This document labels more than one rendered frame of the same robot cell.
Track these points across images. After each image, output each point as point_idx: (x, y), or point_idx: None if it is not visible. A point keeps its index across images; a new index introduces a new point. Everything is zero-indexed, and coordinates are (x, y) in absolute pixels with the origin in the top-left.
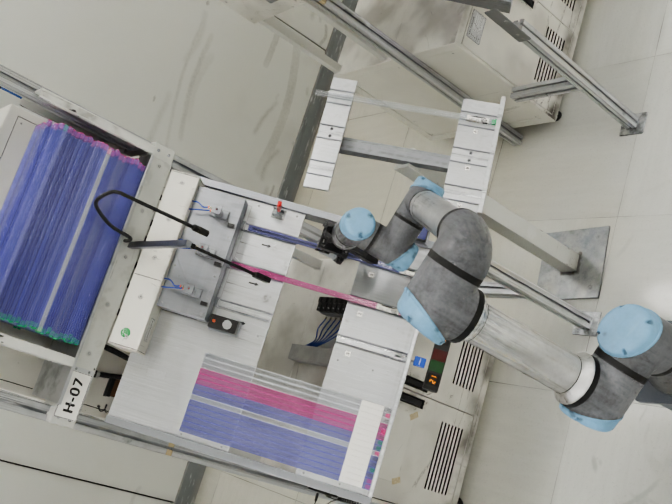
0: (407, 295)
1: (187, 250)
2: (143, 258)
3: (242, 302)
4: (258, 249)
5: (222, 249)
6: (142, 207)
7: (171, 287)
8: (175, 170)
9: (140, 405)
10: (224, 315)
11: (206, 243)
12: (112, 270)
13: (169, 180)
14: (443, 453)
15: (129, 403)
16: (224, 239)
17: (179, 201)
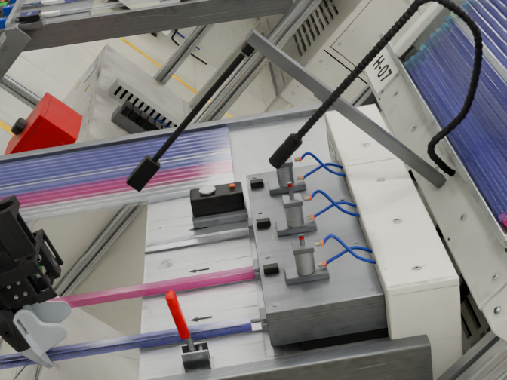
0: None
1: (333, 219)
2: (399, 173)
3: (207, 246)
4: (214, 308)
5: (267, 241)
6: (466, 219)
7: (321, 165)
8: (450, 278)
9: (299, 128)
10: (230, 225)
11: (304, 237)
12: (438, 144)
13: (447, 262)
14: None
15: (316, 124)
16: (272, 252)
17: (397, 246)
